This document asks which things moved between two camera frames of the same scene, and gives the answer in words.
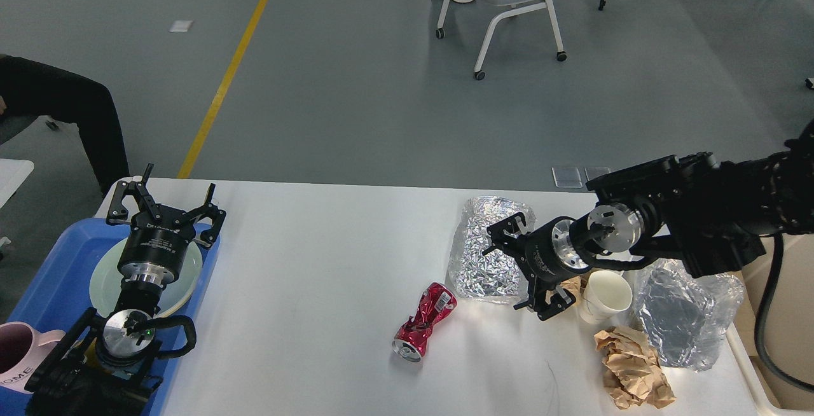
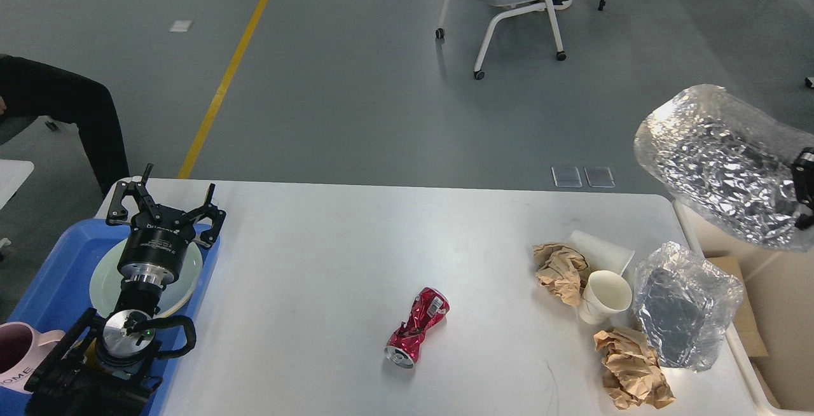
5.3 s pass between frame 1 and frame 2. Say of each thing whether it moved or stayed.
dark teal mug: stayed
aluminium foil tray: moved
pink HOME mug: stayed
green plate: stayed
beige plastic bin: stayed
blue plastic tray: stayed
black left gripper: stayed
